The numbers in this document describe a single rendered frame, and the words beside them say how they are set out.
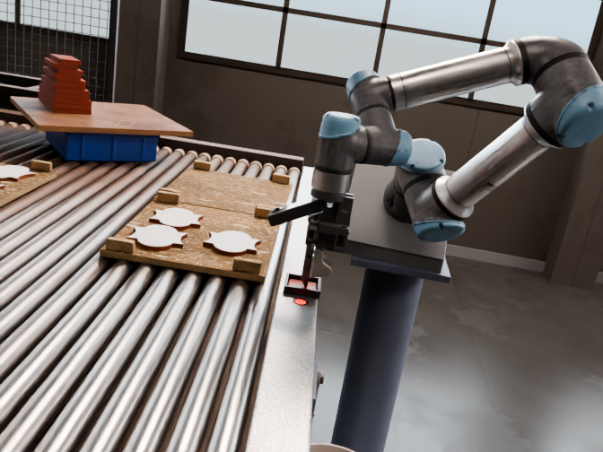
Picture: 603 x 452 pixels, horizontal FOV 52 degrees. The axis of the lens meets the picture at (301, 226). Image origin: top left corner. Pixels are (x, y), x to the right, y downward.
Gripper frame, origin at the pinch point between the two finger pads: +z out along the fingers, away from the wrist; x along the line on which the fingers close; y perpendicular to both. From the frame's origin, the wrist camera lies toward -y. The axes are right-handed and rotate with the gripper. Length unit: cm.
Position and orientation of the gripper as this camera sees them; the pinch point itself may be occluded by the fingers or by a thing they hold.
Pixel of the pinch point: (302, 280)
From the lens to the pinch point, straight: 129.5
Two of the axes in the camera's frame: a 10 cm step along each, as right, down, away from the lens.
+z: -1.5, 9.4, 3.0
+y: 9.9, 1.6, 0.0
